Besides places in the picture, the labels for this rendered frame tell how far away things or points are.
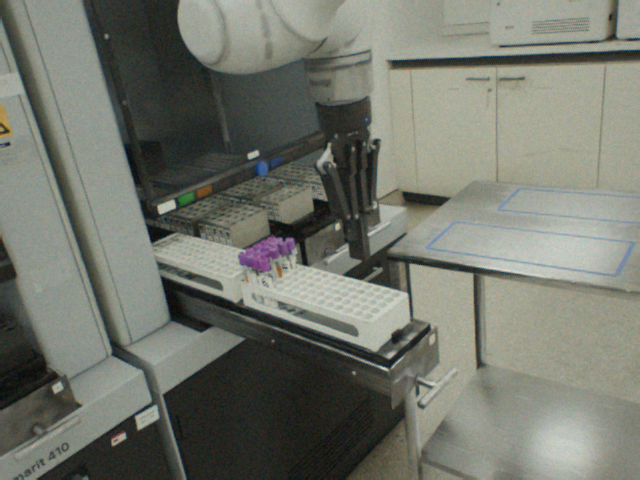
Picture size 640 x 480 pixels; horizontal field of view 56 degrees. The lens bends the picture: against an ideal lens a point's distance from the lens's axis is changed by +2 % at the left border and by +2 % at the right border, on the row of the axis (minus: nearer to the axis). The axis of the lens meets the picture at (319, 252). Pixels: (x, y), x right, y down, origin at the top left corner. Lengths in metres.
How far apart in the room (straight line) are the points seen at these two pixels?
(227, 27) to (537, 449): 1.21
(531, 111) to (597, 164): 0.41
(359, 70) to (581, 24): 2.38
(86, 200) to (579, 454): 1.17
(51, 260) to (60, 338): 0.14
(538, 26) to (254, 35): 2.63
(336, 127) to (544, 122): 2.49
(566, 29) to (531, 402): 1.94
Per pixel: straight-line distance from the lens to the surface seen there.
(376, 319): 0.89
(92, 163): 1.11
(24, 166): 1.06
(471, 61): 3.39
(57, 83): 1.08
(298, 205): 1.42
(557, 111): 3.20
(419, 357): 0.94
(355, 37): 0.78
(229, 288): 1.10
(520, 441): 1.56
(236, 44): 0.62
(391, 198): 3.74
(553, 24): 3.16
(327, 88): 0.79
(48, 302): 1.11
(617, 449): 1.58
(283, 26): 0.63
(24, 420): 1.06
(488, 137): 3.38
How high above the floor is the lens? 1.32
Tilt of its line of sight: 24 degrees down
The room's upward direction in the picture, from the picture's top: 8 degrees counter-clockwise
